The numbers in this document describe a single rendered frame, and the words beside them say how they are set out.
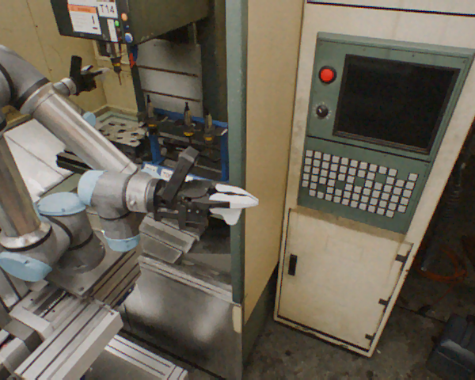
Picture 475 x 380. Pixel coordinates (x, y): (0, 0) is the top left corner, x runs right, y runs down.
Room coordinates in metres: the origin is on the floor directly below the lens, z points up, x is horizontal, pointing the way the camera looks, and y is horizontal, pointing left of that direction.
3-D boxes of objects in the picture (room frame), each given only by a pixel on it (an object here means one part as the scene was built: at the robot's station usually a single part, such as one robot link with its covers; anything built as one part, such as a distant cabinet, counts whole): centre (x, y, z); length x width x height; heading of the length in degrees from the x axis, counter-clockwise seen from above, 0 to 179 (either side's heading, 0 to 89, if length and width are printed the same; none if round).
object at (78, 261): (0.78, 0.50, 1.21); 0.15 x 0.15 x 0.10
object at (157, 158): (1.76, 0.47, 1.05); 0.10 x 0.05 x 0.30; 155
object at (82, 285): (0.77, 0.51, 1.13); 0.36 x 0.22 x 0.06; 154
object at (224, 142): (1.57, 0.07, 1.05); 0.10 x 0.05 x 0.30; 155
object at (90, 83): (1.69, 0.76, 1.39); 0.12 x 0.08 x 0.09; 155
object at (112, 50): (1.92, 0.65, 1.52); 0.16 x 0.16 x 0.12
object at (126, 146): (1.94, 0.67, 0.97); 0.29 x 0.23 x 0.05; 65
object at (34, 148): (2.20, 1.25, 0.75); 0.89 x 0.67 x 0.26; 155
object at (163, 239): (1.47, 0.64, 0.70); 0.90 x 0.30 x 0.16; 65
